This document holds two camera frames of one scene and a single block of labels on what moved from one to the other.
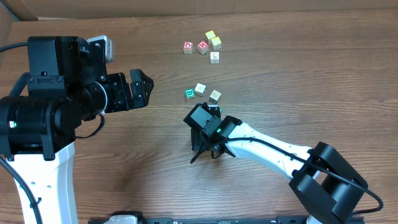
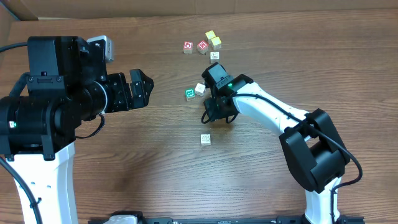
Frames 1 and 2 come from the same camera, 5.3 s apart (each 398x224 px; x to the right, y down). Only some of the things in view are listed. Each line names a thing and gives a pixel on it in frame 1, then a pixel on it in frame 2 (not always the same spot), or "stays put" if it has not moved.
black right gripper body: (199, 143) -> (210, 90)
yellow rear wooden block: (209, 35) stays put
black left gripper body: (123, 93) stays put
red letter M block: (203, 46) stays put
